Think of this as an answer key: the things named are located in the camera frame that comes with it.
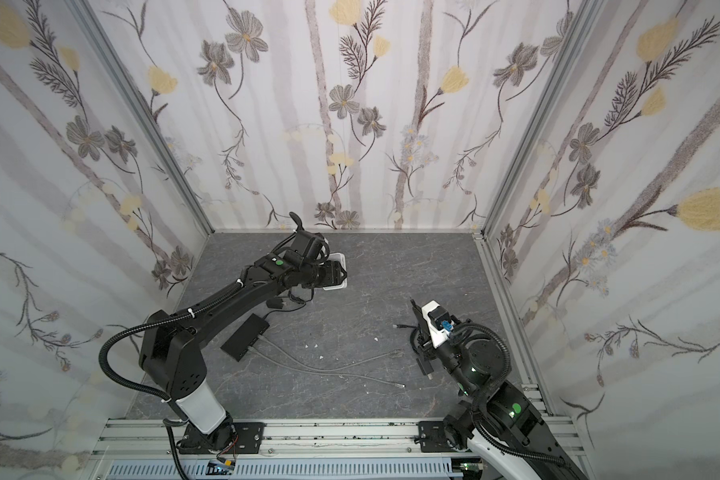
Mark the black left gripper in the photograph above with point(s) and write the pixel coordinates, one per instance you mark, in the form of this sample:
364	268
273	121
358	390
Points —
326	273

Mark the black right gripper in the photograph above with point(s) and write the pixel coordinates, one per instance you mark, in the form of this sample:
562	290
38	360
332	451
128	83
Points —
424	346

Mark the aluminium mounting rail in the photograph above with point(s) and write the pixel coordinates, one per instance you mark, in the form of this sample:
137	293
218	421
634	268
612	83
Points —
282	438

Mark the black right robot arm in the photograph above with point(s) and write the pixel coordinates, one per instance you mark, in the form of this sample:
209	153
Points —
495	419

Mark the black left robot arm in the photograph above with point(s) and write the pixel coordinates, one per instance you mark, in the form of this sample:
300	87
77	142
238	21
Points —
171	352

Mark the white slotted cable duct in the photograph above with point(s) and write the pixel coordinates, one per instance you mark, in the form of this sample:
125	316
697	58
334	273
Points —
359	468

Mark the black network switch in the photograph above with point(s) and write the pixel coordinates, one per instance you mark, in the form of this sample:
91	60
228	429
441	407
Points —
245	337

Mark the black power adapter with cable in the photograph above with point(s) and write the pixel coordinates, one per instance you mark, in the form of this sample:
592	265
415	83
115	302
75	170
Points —
289	302

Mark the white network switch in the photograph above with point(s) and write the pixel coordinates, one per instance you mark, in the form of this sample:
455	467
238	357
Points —
342	258

